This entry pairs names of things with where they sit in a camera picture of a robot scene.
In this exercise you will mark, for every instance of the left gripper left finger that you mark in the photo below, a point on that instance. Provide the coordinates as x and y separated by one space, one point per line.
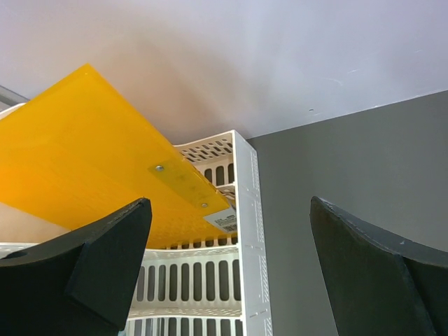
80 283

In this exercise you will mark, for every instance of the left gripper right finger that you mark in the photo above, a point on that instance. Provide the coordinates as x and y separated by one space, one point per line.
378 282

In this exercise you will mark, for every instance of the white file organizer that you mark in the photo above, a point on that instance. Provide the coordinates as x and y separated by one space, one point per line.
208 287

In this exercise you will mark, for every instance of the orange plastic folder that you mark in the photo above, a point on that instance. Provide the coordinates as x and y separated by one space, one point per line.
80 151

